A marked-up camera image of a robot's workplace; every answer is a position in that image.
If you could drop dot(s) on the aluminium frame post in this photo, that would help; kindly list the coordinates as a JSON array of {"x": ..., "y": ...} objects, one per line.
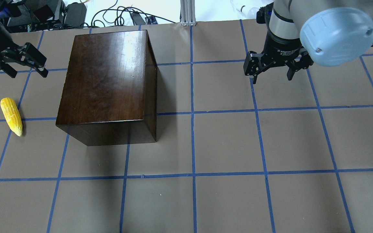
[{"x": 187, "y": 12}]

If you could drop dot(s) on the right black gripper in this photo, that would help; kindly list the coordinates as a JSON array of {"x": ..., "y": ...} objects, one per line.
[{"x": 281, "y": 48}]

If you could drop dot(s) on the white light bulb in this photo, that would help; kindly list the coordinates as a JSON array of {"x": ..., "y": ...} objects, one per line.
[{"x": 249, "y": 12}]

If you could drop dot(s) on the dark wooden drawer cabinet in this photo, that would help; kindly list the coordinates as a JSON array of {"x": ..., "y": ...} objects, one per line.
[{"x": 109, "y": 95}]

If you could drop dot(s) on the black power adapter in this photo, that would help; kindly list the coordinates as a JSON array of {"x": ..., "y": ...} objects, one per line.
[{"x": 137, "y": 18}]

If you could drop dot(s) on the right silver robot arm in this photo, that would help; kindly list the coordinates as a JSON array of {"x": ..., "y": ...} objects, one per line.
[{"x": 301, "y": 33}]

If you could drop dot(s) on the yellow corn cob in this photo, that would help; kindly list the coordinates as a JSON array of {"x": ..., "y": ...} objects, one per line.
[{"x": 12, "y": 115}]

